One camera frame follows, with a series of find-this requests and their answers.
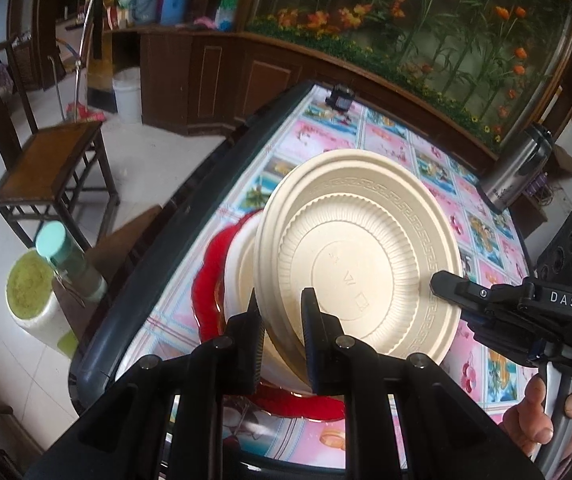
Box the wooden stool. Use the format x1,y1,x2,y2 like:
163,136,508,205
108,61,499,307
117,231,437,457
86,205,167,282

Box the small black jar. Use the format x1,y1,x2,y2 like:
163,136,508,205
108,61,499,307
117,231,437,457
327,85,356,111

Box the metal handled mop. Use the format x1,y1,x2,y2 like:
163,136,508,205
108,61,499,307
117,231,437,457
48,0,105,122

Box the purple bottles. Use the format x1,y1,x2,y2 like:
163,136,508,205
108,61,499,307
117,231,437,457
526,172,549,201

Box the yellow green tub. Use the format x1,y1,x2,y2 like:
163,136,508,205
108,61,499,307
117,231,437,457
6,247,80,357

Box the cardboard box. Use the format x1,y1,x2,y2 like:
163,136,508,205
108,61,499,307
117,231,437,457
550,145,572,177

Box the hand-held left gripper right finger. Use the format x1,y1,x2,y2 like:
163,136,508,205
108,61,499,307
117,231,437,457
301,287,541,480

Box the white bucket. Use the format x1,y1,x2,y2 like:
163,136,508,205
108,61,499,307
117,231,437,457
112,67,143,124

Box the wooden chair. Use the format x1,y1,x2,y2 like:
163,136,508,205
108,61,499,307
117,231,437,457
0,42,120,249

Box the large red scalloped plate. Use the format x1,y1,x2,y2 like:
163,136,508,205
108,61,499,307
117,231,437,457
191,210,347,422

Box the grey blue bag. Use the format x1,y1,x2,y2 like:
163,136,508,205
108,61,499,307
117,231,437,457
133,0,161,24

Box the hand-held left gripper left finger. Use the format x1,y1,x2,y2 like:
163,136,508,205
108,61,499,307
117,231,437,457
41,287,267,480

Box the dark wooden cabinet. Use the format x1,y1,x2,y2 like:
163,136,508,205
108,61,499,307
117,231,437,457
103,25,549,239

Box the stainless steel thermos jug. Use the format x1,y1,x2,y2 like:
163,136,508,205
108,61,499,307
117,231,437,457
480,124,553,212

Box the teal capped bottle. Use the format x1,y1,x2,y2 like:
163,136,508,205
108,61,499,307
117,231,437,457
35,222,110,302

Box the beige ribbed bowl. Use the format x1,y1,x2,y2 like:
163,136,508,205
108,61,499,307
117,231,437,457
253,149,465,368
223,227,267,318

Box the person's right hand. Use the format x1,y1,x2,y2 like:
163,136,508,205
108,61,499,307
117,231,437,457
503,375,572,461

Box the artificial flower glass display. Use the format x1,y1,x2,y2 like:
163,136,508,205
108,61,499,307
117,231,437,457
246,0,572,147

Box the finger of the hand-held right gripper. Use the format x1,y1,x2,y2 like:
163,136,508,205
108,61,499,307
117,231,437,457
458,310,561,366
430,270,536,308

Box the blue thermos flask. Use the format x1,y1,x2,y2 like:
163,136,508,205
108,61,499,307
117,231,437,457
161,0,191,26

